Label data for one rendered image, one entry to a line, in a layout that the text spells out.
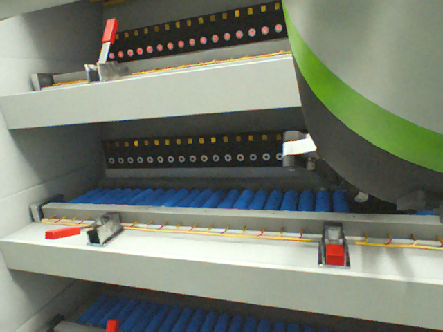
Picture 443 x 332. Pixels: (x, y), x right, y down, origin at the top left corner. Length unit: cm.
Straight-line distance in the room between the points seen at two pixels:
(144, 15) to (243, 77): 38
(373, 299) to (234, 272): 12
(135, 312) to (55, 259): 17
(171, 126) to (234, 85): 26
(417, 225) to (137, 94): 32
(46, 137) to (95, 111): 17
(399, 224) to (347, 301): 9
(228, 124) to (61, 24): 33
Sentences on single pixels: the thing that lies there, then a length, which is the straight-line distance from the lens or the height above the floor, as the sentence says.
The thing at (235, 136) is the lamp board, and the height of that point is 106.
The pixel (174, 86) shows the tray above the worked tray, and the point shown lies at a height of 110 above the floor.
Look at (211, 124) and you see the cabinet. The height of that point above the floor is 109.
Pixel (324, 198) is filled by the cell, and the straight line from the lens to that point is 38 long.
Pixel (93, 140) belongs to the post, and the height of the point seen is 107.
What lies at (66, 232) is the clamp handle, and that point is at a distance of 35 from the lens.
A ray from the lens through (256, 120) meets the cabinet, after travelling 49.
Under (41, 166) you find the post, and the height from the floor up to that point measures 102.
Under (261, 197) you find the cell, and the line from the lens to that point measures 40.
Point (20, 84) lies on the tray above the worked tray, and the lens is 53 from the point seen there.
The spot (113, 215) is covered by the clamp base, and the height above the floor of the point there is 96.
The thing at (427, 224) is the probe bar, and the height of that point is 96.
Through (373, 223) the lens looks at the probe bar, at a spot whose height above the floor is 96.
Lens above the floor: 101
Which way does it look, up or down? 1 degrees up
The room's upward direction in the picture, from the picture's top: straight up
